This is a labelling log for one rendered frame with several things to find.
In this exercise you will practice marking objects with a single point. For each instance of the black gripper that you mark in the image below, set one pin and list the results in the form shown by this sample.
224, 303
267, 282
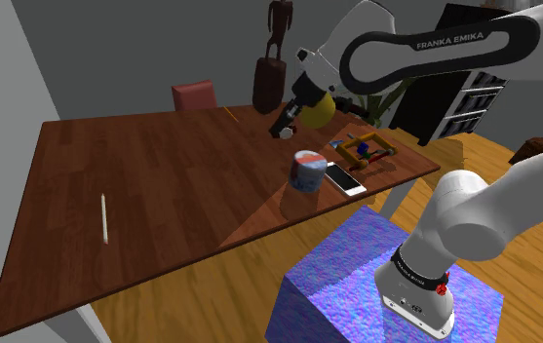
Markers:
306, 90

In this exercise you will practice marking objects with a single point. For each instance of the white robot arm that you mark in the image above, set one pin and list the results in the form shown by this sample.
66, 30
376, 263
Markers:
466, 223

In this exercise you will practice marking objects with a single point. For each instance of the small white round object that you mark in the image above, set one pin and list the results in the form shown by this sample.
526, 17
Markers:
286, 134

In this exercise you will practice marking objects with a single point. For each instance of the yellow round fruit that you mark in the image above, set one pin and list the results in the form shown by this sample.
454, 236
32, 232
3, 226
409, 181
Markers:
319, 114

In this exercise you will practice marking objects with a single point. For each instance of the dark brown wooden figure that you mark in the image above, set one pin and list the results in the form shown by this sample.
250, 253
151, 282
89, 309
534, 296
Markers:
268, 80

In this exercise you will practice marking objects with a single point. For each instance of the orange pencil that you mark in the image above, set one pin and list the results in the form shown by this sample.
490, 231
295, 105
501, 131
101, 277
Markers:
231, 114

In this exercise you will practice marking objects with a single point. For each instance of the blue white red can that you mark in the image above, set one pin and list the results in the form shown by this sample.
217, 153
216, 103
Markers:
307, 172

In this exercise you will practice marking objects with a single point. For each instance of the white smartphone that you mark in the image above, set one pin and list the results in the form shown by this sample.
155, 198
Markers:
344, 179

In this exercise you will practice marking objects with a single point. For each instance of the green potted plant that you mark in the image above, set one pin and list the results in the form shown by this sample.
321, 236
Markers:
378, 104

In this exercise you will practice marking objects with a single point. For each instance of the red chair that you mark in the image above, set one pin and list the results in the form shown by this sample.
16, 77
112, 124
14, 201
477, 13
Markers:
195, 96

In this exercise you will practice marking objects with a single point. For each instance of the brown wooden table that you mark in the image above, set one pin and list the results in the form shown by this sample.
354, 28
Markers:
166, 180

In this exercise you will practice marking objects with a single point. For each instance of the black shelf cabinet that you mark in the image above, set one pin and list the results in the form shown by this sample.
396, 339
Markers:
423, 109

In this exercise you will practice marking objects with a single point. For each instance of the purple patterned robot stand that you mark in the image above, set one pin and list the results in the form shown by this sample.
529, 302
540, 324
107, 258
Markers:
342, 280

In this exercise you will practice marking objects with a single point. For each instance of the white pen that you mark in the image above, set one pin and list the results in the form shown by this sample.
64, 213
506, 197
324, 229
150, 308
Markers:
104, 218

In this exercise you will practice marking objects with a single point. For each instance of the brown block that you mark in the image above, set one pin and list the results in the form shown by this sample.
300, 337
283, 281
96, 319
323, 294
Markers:
535, 148

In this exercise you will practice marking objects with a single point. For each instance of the yellow frame toy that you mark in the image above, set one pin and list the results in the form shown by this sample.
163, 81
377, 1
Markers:
347, 153

